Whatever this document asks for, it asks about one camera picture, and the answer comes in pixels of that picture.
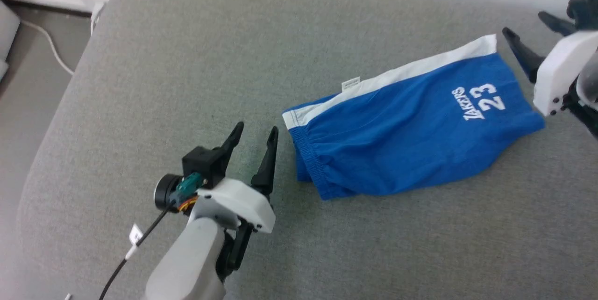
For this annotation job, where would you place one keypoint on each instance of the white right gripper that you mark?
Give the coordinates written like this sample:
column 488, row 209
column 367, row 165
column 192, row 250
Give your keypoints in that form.
column 560, row 71

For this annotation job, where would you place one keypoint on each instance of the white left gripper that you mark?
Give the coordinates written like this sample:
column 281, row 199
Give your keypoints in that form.
column 238, row 202

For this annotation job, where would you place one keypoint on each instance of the blue basketball shorts white stripe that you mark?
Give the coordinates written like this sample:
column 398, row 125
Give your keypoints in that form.
column 397, row 141

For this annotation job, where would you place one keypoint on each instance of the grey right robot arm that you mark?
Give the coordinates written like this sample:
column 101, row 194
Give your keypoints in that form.
column 589, row 80

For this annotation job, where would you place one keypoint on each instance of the grey fabric sofa cushion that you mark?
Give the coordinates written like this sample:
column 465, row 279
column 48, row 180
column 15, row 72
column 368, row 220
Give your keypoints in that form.
column 187, row 80

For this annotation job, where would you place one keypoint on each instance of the pale grey furniture piece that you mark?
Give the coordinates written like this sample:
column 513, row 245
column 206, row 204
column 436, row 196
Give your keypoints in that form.
column 7, row 33

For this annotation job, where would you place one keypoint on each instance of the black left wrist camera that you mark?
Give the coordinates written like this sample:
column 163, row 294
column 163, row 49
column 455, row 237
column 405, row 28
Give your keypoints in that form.
column 201, row 164

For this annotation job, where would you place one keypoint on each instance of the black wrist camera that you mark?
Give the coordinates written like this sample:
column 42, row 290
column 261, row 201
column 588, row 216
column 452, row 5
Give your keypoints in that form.
column 201, row 164
column 586, row 8

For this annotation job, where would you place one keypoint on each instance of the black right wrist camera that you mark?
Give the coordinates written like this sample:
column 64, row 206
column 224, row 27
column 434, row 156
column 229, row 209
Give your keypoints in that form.
column 586, row 8

